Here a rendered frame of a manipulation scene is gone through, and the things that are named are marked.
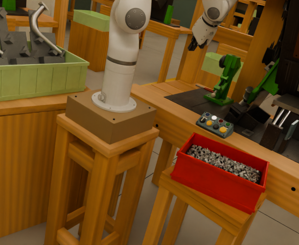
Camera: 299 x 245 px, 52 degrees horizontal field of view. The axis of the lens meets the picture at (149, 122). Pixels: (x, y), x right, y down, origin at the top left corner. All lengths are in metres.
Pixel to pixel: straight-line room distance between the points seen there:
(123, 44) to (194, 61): 0.95
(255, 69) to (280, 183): 0.80
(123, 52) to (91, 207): 0.65
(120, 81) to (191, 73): 0.95
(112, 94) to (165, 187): 0.42
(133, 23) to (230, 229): 0.77
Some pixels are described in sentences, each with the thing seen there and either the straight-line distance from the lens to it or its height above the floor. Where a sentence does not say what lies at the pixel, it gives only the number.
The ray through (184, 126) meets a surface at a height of 0.87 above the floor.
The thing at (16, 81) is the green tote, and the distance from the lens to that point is 1.55.
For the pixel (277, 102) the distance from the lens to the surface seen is 1.30.
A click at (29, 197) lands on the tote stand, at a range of 1.85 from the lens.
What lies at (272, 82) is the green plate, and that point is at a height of 1.15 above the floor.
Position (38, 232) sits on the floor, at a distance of 1.98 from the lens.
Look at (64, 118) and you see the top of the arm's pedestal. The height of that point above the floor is 0.85.
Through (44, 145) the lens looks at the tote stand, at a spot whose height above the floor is 0.56.
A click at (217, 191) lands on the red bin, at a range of 1.12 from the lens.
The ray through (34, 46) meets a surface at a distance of 1.87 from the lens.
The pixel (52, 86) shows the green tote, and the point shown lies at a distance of 1.66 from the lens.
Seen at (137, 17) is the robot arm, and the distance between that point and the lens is 1.09.
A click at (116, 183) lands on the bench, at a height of 0.29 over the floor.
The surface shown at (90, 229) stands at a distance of 1.41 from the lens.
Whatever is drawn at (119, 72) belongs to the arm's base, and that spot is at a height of 1.10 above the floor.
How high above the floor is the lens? 1.43
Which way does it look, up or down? 24 degrees down
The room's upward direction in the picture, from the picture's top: 14 degrees clockwise
